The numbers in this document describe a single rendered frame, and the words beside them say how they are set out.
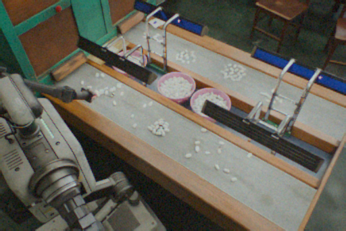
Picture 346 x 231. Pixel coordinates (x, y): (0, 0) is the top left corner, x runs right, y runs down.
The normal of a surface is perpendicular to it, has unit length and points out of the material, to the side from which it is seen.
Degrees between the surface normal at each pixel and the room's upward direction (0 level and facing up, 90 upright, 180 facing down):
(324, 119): 0
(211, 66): 0
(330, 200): 0
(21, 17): 90
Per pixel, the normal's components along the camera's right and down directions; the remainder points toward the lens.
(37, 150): -0.03, -0.64
